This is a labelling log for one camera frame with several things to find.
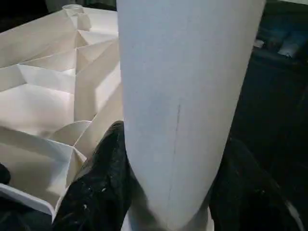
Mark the white plastic table top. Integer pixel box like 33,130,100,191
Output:
0,4,135,217

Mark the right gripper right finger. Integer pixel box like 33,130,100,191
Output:
208,137,302,231

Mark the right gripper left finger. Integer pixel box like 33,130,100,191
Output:
51,120,140,231

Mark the white plastic table leg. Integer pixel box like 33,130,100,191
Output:
116,0,267,231

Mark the black shiny mat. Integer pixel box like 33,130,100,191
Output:
0,0,308,231

